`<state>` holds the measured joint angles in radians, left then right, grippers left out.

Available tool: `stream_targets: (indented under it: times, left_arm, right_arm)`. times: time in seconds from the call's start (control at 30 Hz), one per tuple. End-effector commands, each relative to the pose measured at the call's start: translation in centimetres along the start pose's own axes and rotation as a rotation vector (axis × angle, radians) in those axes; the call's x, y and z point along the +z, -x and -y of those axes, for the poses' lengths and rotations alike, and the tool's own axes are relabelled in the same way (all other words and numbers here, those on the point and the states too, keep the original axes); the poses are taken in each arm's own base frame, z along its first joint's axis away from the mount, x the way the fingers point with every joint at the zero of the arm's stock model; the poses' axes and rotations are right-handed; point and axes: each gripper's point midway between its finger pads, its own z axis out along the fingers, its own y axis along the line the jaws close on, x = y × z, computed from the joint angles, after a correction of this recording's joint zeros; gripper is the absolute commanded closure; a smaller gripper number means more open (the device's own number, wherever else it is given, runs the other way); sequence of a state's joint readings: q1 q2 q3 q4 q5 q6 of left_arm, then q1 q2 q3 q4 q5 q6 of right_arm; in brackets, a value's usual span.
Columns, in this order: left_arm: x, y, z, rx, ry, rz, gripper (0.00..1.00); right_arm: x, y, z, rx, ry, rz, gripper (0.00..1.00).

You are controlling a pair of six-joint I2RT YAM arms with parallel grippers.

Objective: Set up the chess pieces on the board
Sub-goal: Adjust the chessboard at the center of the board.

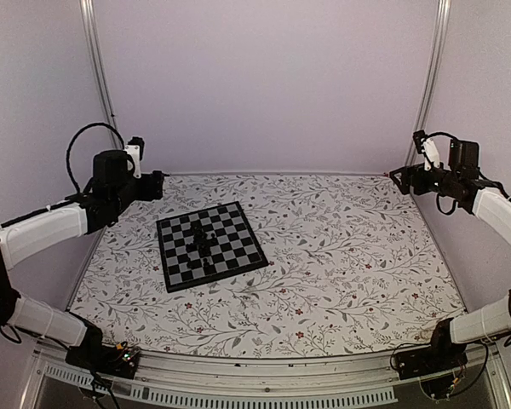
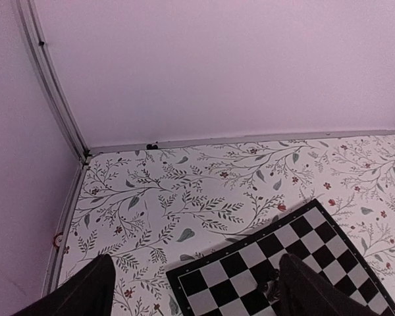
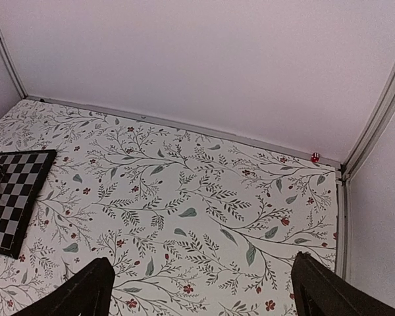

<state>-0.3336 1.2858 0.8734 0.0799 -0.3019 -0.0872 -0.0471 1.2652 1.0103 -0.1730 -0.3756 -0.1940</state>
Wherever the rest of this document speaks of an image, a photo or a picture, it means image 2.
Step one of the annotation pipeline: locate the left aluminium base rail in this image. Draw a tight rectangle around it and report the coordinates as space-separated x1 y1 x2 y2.
41 163 88 297

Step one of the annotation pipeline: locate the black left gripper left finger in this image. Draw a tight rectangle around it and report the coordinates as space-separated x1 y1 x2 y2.
15 254 115 316

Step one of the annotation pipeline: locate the black and grey chessboard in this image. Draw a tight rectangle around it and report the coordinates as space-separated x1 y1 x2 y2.
167 201 395 315

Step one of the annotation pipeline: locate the left rear aluminium frame post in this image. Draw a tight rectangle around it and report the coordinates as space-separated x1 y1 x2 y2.
14 1 89 163

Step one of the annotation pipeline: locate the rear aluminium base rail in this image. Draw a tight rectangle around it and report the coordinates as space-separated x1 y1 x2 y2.
89 130 395 156

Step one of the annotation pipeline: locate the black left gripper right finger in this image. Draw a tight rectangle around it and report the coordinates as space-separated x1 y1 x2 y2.
279 254 376 316

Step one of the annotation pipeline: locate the black chess piece cluster piece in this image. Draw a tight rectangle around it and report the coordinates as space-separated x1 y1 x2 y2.
257 269 280 303

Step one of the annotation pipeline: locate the floral patterned table mat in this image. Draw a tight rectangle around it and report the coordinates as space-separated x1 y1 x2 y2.
59 135 395 315

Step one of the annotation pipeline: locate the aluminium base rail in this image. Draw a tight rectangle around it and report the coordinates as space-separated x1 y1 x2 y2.
41 163 88 297
89 130 395 156

